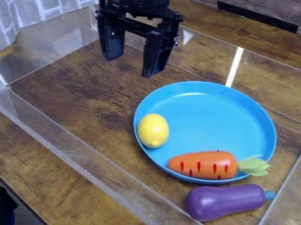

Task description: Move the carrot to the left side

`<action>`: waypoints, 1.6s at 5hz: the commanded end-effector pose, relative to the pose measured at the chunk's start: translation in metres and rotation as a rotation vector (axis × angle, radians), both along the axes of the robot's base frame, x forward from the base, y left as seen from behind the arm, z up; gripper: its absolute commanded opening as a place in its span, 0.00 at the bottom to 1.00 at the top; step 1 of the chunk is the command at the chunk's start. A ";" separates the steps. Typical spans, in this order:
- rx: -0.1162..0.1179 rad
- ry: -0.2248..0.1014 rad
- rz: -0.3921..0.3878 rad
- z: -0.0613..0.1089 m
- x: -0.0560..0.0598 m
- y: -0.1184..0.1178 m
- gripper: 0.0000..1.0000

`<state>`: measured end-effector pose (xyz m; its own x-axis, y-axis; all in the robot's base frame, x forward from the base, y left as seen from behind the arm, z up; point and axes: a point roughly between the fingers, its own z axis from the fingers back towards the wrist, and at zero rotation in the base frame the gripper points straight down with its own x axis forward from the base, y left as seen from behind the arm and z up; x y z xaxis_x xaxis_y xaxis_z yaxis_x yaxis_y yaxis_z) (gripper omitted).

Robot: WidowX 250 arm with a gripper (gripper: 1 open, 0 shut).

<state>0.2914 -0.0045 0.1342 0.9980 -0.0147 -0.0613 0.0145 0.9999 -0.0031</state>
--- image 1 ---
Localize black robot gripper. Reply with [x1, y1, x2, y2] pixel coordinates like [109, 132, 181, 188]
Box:
[97, 0, 183, 77]

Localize orange toy carrot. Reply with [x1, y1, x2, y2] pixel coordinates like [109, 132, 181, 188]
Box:
[167, 150, 270, 180]

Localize yellow toy lemon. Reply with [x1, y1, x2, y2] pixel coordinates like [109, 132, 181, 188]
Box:
[138, 113, 170, 149]

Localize blue plastic plate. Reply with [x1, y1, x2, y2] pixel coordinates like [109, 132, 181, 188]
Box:
[133, 81, 277, 185]

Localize purple toy eggplant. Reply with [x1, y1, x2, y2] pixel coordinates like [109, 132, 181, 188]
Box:
[186, 184, 276, 221]

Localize clear acrylic enclosure wall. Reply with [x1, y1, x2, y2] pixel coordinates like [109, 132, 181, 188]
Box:
[0, 0, 301, 225]

